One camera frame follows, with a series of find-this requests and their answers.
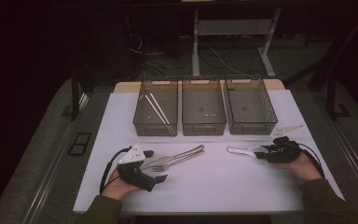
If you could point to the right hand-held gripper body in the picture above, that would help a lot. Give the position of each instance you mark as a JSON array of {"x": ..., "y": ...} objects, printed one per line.
[{"x": 284, "y": 152}]

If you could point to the white table cover sheet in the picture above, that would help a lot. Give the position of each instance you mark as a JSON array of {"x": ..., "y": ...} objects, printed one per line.
[{"x": 199, "y": 193}]

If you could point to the black metal stand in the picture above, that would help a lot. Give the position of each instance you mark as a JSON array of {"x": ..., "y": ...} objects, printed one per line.
[{"x": 331, "y": 99}]

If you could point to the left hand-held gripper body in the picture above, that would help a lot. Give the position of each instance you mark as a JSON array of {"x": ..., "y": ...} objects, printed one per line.
[{"x": 133, "y": 174}]

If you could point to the metal floor rail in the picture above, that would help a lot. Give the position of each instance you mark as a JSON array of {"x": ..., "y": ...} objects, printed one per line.
[
  {"x": 48, "y": 183},
  {"x": 357, "y": 165}
]

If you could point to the brown translucent plastic bin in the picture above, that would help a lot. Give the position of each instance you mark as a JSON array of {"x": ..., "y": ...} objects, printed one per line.
[
  {"x": 202, "y": 109},
  {"x": 250, "y": 107},
  {"x": 157, "y": 109}
]

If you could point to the person's left hand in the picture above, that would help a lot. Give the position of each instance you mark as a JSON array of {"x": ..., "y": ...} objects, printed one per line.
[{"x": 116, "y": 188}]

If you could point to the white chopstick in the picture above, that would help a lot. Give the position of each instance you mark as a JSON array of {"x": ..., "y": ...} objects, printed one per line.
[
  {"x": 155, "y": 111},
  {"x": 160, "y": 109}
]

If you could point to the person's right hand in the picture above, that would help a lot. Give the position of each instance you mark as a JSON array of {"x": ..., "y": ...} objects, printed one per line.
[{"x": 304, "y": 169}]

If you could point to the white metal desk frame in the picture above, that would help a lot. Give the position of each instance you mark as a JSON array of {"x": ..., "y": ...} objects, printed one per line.
[{"x": 195, "y": 62}]

